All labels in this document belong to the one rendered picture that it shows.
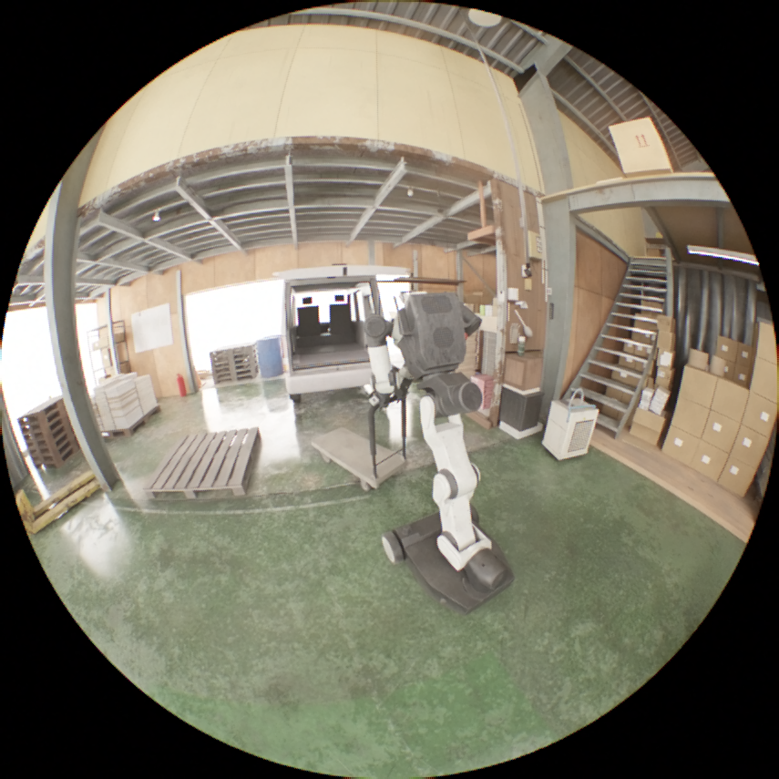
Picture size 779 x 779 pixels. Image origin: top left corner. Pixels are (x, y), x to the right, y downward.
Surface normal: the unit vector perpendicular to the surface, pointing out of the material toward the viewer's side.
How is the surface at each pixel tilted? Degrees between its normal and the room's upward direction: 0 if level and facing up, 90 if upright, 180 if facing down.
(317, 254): 90
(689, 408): 90
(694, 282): 91
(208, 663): 0
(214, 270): 90
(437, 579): 0
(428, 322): 79
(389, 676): 0
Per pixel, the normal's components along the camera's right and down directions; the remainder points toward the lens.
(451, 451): 0.31, -0.34
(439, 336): 0.22, 0.12
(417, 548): -0.03, -0.95
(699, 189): -0.95, 0.13
